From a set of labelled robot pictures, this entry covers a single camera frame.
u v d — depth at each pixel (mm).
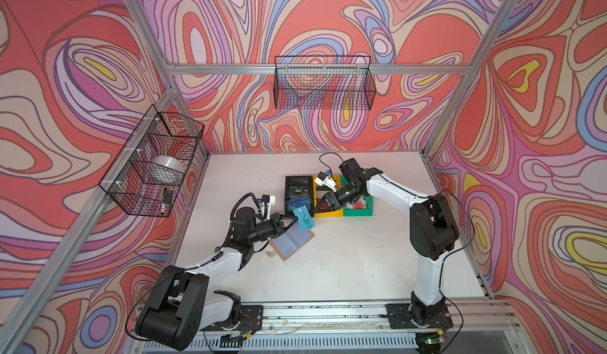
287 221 773
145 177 733
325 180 819
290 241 888
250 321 722
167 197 730
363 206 984
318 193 974
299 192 1023
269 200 784
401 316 734
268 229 734
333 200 767
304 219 819
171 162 738
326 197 783
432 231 516
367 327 722
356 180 701
